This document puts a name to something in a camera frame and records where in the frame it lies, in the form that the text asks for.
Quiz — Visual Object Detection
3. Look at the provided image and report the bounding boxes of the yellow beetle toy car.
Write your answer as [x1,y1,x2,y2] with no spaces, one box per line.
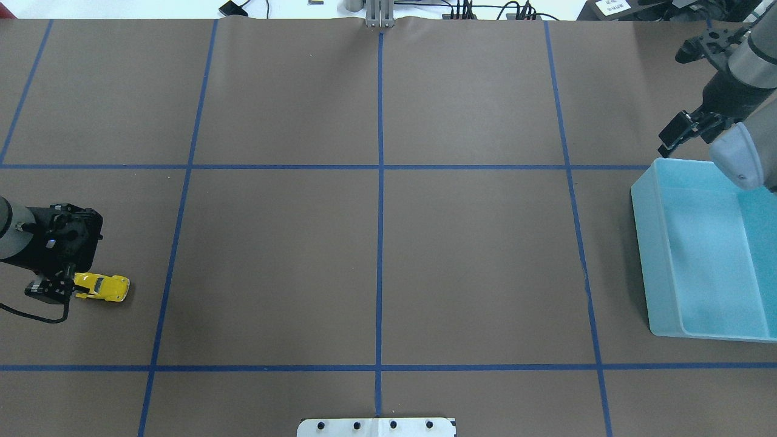
[74,272,131,302]

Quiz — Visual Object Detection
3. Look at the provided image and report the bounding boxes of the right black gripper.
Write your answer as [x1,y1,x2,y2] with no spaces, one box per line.
[657,24,752,157]

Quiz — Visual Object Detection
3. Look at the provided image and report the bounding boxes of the light blue plastic bin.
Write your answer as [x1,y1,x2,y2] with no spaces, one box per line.
[630,158,776,343]

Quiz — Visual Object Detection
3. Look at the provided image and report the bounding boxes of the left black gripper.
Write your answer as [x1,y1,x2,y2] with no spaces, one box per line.
[12,204,103,304]

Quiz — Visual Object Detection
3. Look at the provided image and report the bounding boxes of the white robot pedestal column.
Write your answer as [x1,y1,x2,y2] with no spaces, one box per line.
[296,417,458,436]

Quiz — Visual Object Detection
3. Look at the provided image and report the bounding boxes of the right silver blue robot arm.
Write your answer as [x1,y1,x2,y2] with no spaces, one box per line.
[657,5,776,192]

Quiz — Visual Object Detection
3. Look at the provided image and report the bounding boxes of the aluminium frame post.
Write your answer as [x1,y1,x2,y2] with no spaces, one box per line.
[363,0,396,28]

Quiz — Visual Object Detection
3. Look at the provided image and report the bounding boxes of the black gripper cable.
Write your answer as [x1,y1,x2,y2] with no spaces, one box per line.
[0,297,71,325]

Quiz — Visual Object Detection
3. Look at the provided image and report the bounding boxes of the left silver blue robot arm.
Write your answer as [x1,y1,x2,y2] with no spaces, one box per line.
[1,197,103,305]

